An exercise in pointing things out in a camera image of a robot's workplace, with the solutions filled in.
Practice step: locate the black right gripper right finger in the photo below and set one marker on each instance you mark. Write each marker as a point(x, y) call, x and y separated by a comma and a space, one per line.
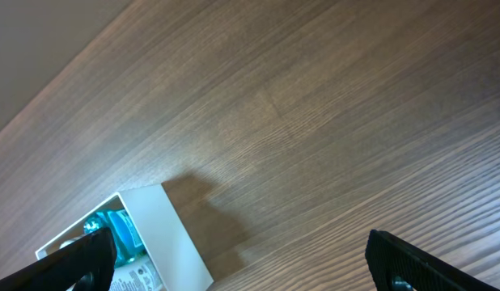
point(395, 264)

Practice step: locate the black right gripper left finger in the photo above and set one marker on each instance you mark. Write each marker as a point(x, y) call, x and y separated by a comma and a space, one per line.
point(86, 264)

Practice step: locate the white lotion tube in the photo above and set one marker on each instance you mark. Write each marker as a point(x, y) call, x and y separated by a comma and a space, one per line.
point(136, 274)

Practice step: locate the white cardboard box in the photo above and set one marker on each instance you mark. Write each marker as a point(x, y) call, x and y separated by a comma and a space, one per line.
point(166, 241)

